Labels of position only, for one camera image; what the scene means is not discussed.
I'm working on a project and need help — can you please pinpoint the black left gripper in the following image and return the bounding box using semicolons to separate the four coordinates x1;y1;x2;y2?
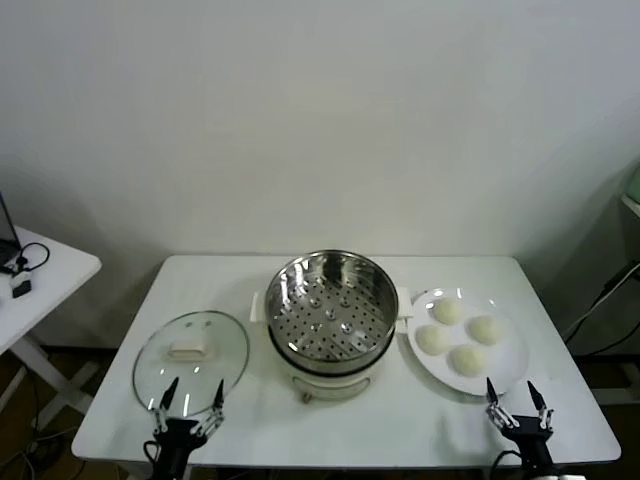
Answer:
148;376;227;480

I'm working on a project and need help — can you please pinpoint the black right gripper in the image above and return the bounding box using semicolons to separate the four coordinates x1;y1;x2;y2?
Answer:
484;377;556;471

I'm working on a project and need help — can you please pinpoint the white steamed baozi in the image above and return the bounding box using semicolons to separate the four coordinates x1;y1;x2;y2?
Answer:
415;324;449;357
448;344;489;377
467;315;502;346
432;298;464;326

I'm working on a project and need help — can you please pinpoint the stainless steel steamer basket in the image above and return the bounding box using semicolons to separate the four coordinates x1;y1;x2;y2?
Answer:
249;248;416;364

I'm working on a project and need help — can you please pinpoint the white round plate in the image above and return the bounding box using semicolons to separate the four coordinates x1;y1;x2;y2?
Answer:
405;287;531;398

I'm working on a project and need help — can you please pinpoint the glass pot lid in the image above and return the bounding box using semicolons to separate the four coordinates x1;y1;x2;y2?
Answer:
132;309;251;419

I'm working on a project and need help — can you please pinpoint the cream electric cooking pot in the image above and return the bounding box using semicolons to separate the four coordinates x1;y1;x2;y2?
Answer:
267;319;411;404

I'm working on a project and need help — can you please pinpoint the white folding side table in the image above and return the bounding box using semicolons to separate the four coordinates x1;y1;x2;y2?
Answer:
0;222;104;431

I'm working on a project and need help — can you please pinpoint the black and white power adapter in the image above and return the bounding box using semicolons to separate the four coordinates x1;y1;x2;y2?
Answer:
9;272;35;300

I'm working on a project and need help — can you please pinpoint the dark laptop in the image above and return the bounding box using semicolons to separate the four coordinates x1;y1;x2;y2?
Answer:
0;192;22;264

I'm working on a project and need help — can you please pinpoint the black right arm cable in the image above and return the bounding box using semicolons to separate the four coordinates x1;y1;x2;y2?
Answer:
493;448;522;480

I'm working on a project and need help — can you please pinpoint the black power cable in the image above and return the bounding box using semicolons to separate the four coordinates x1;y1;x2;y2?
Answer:
563;262;640;357

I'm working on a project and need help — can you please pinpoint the black looped cable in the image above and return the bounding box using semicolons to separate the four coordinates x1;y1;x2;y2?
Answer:
8;241;51;275

